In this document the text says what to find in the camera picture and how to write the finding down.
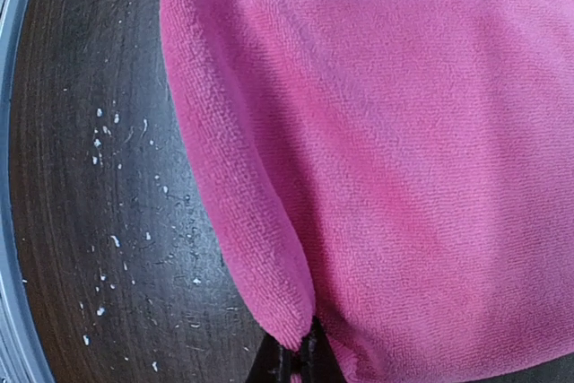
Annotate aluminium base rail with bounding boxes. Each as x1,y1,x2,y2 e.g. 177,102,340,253
0,0,57,383

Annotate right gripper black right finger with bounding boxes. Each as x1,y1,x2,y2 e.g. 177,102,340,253
299,317,346,383

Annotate pink towel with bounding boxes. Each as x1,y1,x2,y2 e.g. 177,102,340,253
161,0,573,382

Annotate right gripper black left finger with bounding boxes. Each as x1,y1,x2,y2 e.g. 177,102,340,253
245,334,294,383

